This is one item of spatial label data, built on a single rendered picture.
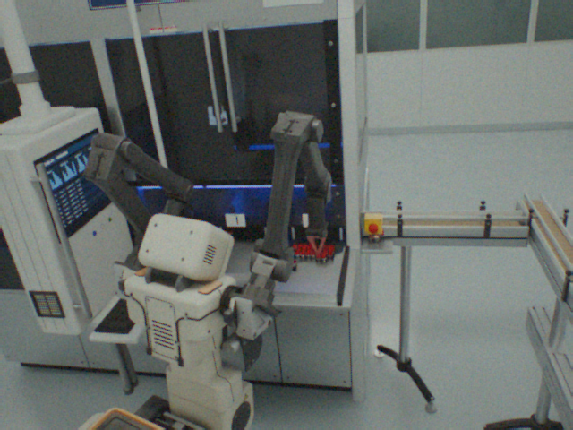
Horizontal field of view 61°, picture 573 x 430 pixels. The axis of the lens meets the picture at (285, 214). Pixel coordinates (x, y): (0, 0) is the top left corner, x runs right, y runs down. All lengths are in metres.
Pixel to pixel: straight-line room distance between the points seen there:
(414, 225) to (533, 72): 4.74
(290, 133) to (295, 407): 1.73
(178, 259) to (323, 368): 1.40
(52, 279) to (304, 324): 1.12
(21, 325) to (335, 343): 1.72
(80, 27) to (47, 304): 1.05
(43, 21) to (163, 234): 1.17
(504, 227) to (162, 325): 1.46
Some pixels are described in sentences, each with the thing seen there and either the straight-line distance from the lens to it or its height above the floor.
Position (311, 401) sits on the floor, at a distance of 2.65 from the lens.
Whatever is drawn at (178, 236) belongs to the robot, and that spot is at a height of 1.36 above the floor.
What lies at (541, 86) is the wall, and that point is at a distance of 6.80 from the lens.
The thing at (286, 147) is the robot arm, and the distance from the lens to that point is 1.19.
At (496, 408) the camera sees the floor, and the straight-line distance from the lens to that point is 2.71.
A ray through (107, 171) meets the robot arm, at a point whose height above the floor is 1.55.
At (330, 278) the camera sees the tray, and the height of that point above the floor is 0.88.
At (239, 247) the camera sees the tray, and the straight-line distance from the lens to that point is 2.18.
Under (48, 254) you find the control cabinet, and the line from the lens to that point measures 1.86.
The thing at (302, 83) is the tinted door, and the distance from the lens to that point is 1.87.
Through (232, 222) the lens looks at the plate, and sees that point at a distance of 2.13.
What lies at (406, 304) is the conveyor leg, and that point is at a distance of 2.41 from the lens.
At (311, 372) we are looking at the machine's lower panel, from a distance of 2.54.
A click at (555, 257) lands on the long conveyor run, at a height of 0.93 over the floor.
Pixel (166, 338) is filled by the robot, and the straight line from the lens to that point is 1.38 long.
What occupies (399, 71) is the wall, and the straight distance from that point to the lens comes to 6.50.
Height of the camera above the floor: 1.92
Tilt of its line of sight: 25 degrees down
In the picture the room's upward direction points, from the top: 6 degrees counter-clockwise
